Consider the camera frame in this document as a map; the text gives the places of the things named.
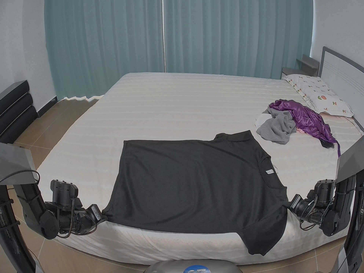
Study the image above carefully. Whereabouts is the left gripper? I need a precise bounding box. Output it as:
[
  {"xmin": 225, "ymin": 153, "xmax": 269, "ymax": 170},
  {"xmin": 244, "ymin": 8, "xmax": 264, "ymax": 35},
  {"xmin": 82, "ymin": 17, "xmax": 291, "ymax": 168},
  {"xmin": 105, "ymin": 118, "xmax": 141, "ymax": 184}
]
[{"xmin": 82, "ymin": 204, "xmax": 103, "ymax": 230}]

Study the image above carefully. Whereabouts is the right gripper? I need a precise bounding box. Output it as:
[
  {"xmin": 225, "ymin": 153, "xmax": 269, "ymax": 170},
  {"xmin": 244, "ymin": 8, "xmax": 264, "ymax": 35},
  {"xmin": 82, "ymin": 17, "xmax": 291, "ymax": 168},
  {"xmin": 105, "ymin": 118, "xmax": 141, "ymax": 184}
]
[{"xmin": 290, "ymin": 195, "xmax": 312, "ymax": 217}]

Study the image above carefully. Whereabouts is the black T-shirt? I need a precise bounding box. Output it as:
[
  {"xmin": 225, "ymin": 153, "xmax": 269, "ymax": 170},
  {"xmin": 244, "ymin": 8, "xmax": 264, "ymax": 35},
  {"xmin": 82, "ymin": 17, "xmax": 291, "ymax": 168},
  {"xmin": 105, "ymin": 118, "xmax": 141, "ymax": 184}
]
[{"xmin": 102, "ymin": 130, "xmax": 289, "ymax": 256}]

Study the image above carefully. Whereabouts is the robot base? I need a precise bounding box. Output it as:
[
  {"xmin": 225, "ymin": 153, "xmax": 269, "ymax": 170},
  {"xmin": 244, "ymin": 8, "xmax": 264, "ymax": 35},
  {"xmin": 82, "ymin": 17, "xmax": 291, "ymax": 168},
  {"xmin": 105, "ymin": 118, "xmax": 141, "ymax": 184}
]
[{"xmin": 144, "ymin": 260, "xmax": 236, "ymax": 273}]

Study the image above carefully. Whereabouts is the bed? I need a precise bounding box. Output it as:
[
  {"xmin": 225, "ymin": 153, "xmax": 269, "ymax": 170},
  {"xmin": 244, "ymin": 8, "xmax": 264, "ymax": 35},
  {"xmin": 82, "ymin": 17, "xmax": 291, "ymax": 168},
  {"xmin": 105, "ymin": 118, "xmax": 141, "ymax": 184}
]
[{"xmin": 35, "ymin": 46, "xmax": 364, "ymax": 267}]

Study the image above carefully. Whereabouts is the grey garment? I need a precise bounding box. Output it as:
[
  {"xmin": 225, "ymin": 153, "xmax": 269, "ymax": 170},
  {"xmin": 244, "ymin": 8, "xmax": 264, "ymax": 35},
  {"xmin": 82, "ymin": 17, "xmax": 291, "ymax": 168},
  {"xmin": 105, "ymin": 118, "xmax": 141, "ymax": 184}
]
[{"xmin": 256, "ymin": 108, "xmax": 297, "ymax": 145}]

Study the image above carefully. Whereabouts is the purple satin garment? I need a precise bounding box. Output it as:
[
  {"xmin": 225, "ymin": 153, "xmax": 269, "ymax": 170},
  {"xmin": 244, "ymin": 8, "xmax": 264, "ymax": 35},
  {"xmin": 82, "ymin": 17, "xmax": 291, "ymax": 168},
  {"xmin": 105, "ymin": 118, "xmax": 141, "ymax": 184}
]
[{"xmin": 269, "ymin": 98, "xmax": 342, "ymax": 157}]

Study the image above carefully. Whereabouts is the white garment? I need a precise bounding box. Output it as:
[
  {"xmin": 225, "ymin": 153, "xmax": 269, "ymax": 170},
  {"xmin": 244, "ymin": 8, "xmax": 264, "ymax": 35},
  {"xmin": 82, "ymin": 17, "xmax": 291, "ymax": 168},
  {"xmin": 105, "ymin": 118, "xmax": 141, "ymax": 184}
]
[{"xmin": 255, "ymin": 113, "xmax": 271, "ymax": 129}]

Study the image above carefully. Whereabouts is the white printed pillow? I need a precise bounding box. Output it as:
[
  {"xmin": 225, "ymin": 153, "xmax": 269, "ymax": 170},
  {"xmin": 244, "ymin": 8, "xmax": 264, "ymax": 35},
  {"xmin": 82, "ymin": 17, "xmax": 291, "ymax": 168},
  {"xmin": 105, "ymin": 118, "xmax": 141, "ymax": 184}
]
[{"xmin": 282, "ymin": 74, "xmax": 354, "ymax": 117}]

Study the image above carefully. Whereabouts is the grey bedside table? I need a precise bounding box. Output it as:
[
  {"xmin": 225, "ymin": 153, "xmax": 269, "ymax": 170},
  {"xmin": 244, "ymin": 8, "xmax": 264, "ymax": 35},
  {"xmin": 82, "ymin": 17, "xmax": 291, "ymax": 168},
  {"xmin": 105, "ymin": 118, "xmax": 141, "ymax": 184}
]
[{"xmin": 282, "ymin": 54, "xmax": 320, "ymax": 79}]

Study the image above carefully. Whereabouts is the blue-green curtain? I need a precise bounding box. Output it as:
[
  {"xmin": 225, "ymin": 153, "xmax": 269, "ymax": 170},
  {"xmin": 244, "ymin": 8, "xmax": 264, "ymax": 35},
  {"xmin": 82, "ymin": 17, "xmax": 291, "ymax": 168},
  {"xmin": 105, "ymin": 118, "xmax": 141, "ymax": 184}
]
[
  {"xmin": 44, "ymin": 0, "xmax": 166, "ymax": 100},
  {"xmin": 163, "ymin": 0, "xmax": 315, "ymax": 80}
]

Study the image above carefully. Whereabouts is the black cable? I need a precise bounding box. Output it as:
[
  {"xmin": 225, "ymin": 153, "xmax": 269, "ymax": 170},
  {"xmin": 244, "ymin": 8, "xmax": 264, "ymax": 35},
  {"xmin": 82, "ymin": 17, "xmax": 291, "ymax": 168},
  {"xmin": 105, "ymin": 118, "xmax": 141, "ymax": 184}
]
[{"xmin": 0, "ymin": 169, "xmax": 40, "ymax": 185}]

